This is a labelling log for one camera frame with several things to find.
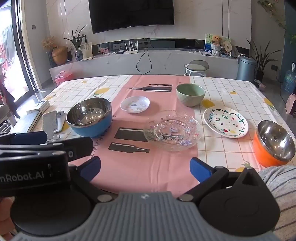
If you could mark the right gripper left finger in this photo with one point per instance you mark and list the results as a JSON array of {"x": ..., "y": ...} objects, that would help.
[{"x": 81, "y": 177}]

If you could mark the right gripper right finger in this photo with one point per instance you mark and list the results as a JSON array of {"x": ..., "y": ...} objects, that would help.
[{"x": 209, "y": 178}]

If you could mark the white painted fruit plate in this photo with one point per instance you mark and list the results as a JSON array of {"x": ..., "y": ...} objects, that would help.
[{"x": 225, "y": 121}]

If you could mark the clear glass plate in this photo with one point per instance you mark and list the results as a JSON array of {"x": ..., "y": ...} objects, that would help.
[{"x": 172, "y": 130}]

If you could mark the blue steel bowl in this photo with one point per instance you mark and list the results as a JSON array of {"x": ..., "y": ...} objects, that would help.
[{"x": 91, "y": 117}]

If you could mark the green ceramic bowl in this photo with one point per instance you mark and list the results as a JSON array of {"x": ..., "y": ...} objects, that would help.
[{"x": 190, "y": 94}]

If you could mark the small white sticker dish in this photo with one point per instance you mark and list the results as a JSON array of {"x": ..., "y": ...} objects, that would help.
[{"x": 135, "y": 104}]

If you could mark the person left hand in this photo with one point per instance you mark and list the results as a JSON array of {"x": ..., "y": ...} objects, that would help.
[{"x": 7, "y": 226}]

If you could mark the grey phone stand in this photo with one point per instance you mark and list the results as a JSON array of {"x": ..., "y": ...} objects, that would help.
[{"x": 52, "y": 124}]

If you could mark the white small box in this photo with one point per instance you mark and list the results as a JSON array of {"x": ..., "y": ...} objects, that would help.
[{"x": 41, "y": 106}]

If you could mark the striped grey sleeve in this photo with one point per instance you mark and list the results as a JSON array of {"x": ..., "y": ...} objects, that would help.
[{"x": 281, "y": 182}]

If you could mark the lemon checkered tablecloth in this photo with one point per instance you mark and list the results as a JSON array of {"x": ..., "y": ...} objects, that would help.
[{"x": 142, "y": 167}]

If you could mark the pink storage box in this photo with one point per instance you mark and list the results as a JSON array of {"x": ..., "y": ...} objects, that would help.
[{"x": 63, "y": 76}]

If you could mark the pink small heater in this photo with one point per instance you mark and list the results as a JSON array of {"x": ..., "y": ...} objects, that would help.
[{"x": 291, "y": 105}]

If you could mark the white rolling stool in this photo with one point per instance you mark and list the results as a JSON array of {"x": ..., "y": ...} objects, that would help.
[{"x": 198, "y": 67}]

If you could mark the brown round vase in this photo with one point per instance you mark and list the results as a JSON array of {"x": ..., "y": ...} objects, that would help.
[{"x": 60, "y": 54}]

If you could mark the grey trash can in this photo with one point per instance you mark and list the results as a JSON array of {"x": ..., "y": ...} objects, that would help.
[{"x": 246, "y": 68}]

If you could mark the blue water jug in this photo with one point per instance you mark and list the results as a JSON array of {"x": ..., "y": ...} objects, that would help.
[{"x": 288, "y": 84}]

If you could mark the potted floor plant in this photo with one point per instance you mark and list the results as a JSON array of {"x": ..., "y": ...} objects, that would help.
[{"x": 262, "y": 58}]

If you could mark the teddy bear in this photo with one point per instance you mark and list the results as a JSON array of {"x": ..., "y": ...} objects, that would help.
[{"x": 216, "y": 45}]

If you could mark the blue vase with plant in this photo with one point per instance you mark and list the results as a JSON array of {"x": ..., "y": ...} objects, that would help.
[{"x": 76, "y": 39}]

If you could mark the white wifi router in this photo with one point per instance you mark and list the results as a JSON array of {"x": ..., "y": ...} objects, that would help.
[{"x": 131, "y": 47}]

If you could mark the black television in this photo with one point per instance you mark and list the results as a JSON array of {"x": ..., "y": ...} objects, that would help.
[{"x": 111, "y": 15}]

